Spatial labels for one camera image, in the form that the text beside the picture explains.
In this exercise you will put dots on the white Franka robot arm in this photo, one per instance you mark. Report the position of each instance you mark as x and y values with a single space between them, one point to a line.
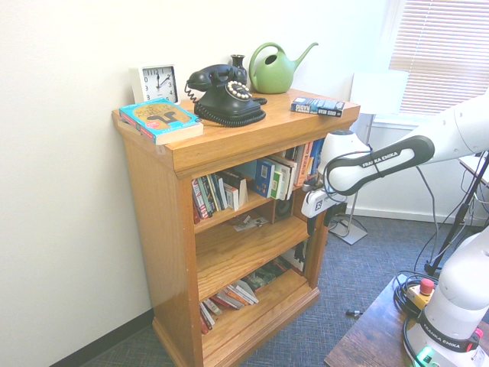
451 298

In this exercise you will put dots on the orange-spined book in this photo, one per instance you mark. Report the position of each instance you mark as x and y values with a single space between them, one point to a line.
306 164

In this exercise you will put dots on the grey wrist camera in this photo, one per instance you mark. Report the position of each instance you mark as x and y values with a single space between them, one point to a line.
312 185

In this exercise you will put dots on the loose photos and papers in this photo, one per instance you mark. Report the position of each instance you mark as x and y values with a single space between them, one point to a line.
250 223

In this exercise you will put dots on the blue Greg Bear paperback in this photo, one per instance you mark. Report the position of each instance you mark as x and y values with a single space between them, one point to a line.
317 106

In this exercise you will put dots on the black rotary telephone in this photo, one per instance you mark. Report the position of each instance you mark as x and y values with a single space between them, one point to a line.
225 103

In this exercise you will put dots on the blue book corner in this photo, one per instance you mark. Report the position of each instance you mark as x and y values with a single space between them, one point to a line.
318 156

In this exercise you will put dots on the white square alarm clock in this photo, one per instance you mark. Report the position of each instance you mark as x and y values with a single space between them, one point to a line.
158 83

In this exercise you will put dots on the white and green book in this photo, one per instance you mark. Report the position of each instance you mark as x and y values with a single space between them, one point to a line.
282 179

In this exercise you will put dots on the window blinds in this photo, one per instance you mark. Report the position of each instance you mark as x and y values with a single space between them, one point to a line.
443 57

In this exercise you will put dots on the white floor lamp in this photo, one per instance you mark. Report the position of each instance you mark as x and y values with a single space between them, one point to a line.
378 91

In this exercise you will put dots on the dark green flat book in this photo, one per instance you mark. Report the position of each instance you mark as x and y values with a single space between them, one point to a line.
267 275

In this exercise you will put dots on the red emergency stop button box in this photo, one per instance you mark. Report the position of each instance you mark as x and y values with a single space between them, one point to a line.
422 292

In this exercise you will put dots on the small black speaker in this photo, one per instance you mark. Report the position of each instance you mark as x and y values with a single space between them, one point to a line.
283 209

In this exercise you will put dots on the white leaning paperback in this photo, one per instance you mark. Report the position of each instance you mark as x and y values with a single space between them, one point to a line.
246 292

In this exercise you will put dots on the wooden oak bookshelf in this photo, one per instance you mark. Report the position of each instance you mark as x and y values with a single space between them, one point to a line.
229 248

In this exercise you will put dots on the blue upright book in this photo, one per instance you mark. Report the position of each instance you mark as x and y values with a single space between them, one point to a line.
264 177

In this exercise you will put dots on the teal and gold paperback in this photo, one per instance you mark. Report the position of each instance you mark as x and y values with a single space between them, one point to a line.
160 118

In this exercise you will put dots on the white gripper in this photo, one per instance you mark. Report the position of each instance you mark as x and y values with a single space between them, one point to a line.
319 202

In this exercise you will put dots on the black and white upright book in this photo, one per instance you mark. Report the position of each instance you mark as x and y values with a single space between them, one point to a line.
298 256

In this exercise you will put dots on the red and black hardback book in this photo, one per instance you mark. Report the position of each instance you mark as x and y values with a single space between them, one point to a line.
198 202

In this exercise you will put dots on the small black vase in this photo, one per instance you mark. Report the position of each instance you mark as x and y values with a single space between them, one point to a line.
237 65

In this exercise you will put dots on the small black object on carpet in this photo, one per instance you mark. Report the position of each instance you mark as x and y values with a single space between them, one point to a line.
353 312

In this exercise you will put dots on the green plastic watering can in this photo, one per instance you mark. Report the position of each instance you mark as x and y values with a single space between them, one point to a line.
271 76

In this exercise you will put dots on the black tripod stand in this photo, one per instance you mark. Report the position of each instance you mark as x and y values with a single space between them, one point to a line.
458 218

